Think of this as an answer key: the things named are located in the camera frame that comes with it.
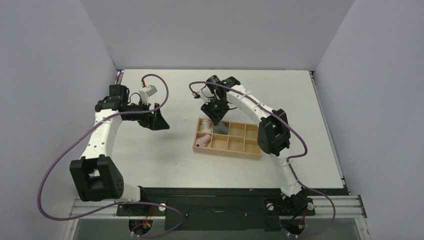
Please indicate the pink rolled underwear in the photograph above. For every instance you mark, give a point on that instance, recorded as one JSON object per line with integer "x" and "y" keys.
{"x": 203, "y": 141}

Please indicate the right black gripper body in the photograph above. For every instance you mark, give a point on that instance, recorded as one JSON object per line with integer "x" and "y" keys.
{"x": 215, "y": 110}

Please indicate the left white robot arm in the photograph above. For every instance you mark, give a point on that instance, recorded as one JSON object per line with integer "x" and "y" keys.
{"x": 94, "y": 174}

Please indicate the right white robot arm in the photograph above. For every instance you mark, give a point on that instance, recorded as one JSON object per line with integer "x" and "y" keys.
{"x": 273, "y": 135}

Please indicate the wooden compartment tray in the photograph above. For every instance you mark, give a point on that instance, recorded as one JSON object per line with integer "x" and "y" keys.
{"x": 241, "y": 142}

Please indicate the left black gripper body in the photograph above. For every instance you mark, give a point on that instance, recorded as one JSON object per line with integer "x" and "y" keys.
{"x": 144, "y": 119}

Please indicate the grey beige underwear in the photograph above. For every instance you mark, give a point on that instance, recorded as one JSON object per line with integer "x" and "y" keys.
{"x": 221, "y": 128}

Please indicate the white rolled underwear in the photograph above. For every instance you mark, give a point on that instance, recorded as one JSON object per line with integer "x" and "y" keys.
{"x": 205, "y": 126}

